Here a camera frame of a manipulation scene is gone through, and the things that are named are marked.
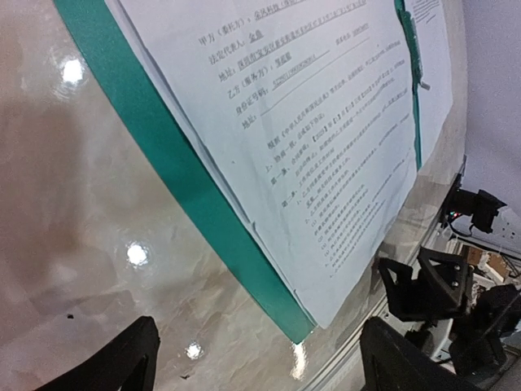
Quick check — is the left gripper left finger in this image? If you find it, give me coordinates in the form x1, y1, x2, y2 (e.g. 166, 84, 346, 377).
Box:
39, 316, 160, 390

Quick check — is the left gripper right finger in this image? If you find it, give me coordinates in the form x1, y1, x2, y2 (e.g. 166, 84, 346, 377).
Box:
360, 317, 477, 391

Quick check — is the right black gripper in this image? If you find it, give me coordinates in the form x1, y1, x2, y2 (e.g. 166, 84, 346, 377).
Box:
378, 248, 520, 377

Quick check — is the printed paper sheet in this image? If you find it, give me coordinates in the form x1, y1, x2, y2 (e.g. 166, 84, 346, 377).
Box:
107, 1, 417, 327
405, 0, 453, 163

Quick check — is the green file folder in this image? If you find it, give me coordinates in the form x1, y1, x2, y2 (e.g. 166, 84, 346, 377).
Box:
52, 0, 424, 344

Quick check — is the folder spine metal clip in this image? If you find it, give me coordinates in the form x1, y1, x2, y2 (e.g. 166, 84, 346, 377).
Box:
394, 0, 431, 90

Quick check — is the aluminium front rail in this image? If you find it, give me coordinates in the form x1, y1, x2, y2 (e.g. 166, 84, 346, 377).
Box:
300, 162, 466, 390

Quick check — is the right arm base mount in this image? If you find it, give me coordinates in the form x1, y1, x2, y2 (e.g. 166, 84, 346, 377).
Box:
439, 173, 506, 237

